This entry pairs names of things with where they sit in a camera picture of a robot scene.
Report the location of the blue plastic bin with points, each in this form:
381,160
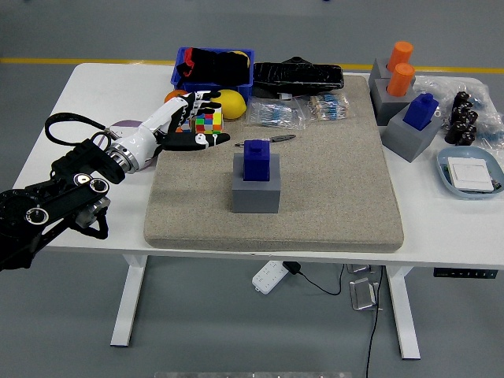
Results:
178,67

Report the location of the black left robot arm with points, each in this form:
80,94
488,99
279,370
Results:
67,189

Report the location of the black plastic-wrapped keyboard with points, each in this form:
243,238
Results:
299,76

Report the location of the silver metal bracket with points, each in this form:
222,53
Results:
364,295
360,269

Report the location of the grey-brown table mat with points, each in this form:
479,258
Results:
334,189

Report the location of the black red cloth gloves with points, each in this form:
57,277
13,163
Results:
220,67

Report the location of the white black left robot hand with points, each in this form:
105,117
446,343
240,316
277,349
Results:
145,132

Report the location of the clear bag of small parts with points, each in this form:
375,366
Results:
492,126
437,84

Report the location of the black table control panel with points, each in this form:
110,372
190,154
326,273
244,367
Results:
464,273

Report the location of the purple dish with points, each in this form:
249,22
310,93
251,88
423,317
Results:
126,124

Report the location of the grey round-slot seal holder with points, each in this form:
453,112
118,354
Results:
379,71
388,110

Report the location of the clear bag of brown resistors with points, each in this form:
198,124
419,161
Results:
328,107

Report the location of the white table leg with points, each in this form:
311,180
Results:
128,299
403,315

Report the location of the clear bag of blue resistors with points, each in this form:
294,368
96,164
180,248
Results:
275,114

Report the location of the orange fruit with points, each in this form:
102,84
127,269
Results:
173,95

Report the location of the orange round seal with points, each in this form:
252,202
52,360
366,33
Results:
401,80
401,53

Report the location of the yellow lemon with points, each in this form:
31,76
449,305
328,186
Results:
234,104

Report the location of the grey square-slot seal holder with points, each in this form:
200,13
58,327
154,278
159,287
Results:
256,197
407,143

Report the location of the black silver pen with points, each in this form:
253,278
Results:
283,137

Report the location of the white wall switch panel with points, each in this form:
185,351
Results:
470,173

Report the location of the white power strip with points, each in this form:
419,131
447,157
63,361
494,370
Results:
269,277

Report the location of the light blue dish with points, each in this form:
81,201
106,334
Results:
472,151

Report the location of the yellow item in bin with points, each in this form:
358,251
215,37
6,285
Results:
247,60

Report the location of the blue square seal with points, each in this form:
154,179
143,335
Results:
420,112
256,161

